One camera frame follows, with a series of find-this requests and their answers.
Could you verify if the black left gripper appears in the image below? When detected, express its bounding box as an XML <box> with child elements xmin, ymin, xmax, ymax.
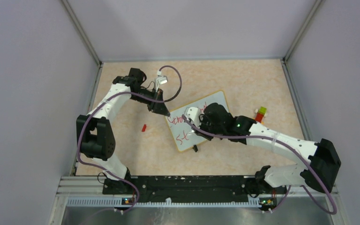
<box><xmin>131</xmin><ymin>87</ymin><xmax>170</xmax><ymax>116</ymax></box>

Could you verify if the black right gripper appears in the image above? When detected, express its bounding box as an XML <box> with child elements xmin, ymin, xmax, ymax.
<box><xmin>192</xmin><ymin>114</ymin><xmax>225</xmax><ymax>141</ymax></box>

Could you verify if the yellow framed whiteboard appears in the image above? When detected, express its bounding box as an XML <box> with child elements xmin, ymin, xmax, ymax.
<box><xmin>166</xmin><ymin>90</ymin><xmax>229</xmax><ymax>152</ymax></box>

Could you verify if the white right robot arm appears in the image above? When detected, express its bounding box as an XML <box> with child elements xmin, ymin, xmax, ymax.
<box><xmin>183</xmin><ymin>103</ymin><xmax>341</xmax><ymax>193</ymax></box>

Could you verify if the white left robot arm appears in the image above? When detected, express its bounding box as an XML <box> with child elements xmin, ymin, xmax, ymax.
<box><xmin>76</xmin><ymin>68</ymin><xmax>170</xmax><ymax>194</ymax></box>

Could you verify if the red green toy brick car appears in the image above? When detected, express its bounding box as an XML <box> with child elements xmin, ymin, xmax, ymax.
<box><xmin>255</xmin><ymin>106</ymin><xmax>267</xmax><ymax>124</ymax></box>

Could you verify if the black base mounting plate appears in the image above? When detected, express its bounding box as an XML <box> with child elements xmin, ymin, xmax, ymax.
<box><xmin>102</xmin><ymin>175</ymin><xmax>286</xmax><ymax>203</ymax></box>

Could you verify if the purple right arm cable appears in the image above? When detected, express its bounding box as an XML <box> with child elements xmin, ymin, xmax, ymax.
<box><xmin>181</xmin><ymin>114</ymin><xmax>338</xmax><ymax>216</ymax></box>

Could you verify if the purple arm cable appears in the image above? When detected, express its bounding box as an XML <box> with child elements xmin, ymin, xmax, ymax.
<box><xmin>181</xmin><ymin>114</ymin><xmax>338</xmax><ymax>216</ymax></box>
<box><xmin>75</xmin><ymin>65</ymin><xmax>183</xmax><ymax>215</ymax></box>

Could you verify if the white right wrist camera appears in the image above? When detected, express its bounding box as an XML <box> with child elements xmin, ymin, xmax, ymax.
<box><xmin>184</xmin><ymin>107</ymin><xmax>202</xmax><ymax>124</ymax></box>

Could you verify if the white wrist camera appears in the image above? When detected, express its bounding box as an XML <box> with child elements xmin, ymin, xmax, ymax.
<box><xmin>184</xmin><ymin>107</ymin><xmax>202</xmax><ymax>124</ymax></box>
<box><xmin>154</xmin><ymin>70</ymin><xmax>168</xmax><ymax>90</ymax></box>

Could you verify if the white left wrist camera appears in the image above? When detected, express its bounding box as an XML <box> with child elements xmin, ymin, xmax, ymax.
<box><xmin>154</xmin><ymin>70</ymin><xmax>168</xmax><ymax>90</ymax></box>

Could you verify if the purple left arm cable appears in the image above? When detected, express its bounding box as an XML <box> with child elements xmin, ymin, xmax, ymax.
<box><xmin>75</xmin><ymin>65</ymin><xmax>183</xmax><ymax>215</ymax></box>

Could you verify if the white toothed cable duct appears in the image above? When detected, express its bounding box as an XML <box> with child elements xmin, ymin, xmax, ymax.
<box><xmin>66</xmin><ymin>197</ymin><xmax>261</xmax><ymax>208</ymax></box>

